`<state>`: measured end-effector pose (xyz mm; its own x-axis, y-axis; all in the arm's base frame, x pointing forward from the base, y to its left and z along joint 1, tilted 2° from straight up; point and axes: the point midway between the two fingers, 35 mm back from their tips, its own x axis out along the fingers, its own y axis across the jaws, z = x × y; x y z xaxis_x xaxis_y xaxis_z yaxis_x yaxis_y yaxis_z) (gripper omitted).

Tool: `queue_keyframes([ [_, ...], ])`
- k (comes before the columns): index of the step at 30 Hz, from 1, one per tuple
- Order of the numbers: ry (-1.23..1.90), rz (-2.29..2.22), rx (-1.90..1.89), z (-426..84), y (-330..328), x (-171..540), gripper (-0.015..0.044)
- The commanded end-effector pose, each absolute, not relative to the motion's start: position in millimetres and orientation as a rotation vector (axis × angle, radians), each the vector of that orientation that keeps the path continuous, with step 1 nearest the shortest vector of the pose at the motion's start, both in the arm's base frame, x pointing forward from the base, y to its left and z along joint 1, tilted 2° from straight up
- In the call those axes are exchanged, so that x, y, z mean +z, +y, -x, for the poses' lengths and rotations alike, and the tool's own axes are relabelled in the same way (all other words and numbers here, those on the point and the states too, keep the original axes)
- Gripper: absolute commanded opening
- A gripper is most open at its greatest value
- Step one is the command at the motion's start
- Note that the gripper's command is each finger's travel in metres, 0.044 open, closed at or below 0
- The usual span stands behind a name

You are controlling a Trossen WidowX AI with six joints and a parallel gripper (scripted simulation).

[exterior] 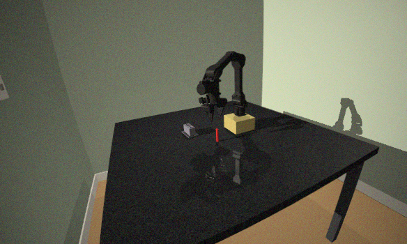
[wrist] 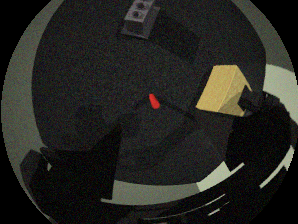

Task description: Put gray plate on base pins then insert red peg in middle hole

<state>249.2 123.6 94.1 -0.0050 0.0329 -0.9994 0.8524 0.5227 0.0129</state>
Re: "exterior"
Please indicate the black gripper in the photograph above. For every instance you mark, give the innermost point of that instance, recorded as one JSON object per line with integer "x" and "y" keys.
{"x": 214, "y": 100}

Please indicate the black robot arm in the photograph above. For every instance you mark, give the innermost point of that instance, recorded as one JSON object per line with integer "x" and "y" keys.
{"x": 211, "y": 79}

